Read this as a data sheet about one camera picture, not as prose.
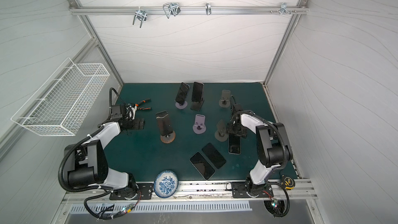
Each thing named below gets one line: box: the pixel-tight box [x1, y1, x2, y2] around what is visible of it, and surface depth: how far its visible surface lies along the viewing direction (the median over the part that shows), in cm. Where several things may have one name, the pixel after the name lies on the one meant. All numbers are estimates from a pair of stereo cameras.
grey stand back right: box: [218, 89, 231, 108], surface depth 106 cm
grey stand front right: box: [214, 119, 230, 142], surface depth 90 cm
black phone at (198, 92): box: [191, 81, 205, 103], surface depth 101 cm
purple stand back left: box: [175, 100, 188, 110], surface depth 109 cm
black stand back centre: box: [190, 100, 205, 112], surface depth 110 cm
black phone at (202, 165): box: [189, 151, 216, 181], surface depth 84 cm
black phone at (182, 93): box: [175, 81, 191, 106], surface depth 102 cm
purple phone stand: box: [192, 114, 207, 135], surface depth 92 cm
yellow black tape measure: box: [280, 174, 296, 190], surface depth 76 cm
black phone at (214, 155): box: [201, 142, 227, 170], surface depth 88 cm
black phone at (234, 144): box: [228, 133, 241, 156], surface depth 90 cm
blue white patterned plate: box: [153, 170, 179, 199], surface depth 76 cm
